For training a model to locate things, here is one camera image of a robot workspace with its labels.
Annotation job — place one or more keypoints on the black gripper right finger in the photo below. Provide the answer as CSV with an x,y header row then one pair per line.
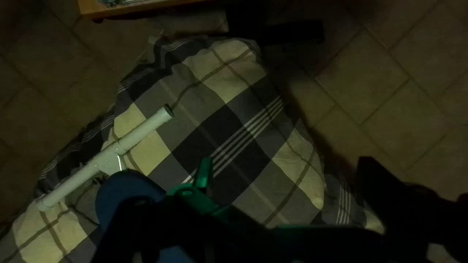
x,y
414,214

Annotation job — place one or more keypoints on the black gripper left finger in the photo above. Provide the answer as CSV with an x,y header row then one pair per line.
x,y
132,228

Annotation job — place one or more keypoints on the pale clothes iron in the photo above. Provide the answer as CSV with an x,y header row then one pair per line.
x,y
199,187

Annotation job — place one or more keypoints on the white T-shaped pipe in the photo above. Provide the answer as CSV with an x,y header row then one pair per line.
x,y
117,151

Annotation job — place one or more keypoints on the plaid bed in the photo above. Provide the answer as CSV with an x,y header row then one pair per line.
x,y
243,122

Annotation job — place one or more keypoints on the light wooden platform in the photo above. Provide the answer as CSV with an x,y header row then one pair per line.
x,y
132,6

